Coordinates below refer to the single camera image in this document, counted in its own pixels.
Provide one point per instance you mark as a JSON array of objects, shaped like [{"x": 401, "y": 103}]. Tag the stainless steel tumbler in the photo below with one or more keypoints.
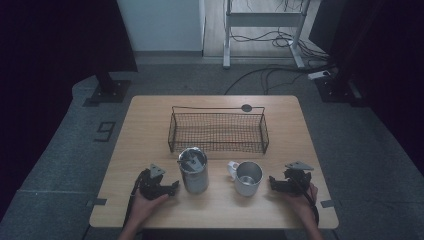
[{"x": 194, "y": 178}]

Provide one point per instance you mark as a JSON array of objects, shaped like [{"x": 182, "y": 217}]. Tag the person's left hand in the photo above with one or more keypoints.
[{"x": 143, "y": 210}]

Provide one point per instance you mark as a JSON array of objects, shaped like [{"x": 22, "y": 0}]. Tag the black stand base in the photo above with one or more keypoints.
[
  {"x": 336, "y": 90},
  {"x": 111, "y": 90}
]

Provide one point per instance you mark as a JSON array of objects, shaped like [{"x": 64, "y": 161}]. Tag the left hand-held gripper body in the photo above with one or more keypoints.
[{"x": 150, "y": 186}]

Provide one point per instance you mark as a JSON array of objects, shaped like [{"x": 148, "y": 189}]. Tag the white mug with steel interior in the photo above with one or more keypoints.
[{"x": 246, "y": 186}]

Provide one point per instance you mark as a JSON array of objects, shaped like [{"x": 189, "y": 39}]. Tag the grey tape strip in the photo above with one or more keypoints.
[
  {"x": 97, "y": 201},
  {"x": 327, "y": 203}
]

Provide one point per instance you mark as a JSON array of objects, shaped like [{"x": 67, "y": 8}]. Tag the dark curtain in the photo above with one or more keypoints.
[
  {"x": 50, "y": 50},
  {"x": 383, "y": 50}
]

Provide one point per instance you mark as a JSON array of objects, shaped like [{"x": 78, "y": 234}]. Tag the white power strip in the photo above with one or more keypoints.
[{"x": 318, "y": 75}]

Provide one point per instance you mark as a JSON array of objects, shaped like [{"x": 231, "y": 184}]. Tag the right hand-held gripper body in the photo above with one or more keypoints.
[{"x": 296, "y": 182}]

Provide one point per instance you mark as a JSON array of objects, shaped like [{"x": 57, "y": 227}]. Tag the person's right hand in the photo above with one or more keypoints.
[{"x": 305, "y": 206}]

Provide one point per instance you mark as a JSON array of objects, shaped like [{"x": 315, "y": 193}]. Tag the white desk frame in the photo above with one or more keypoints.
[{"x": 263, "y": 19}]

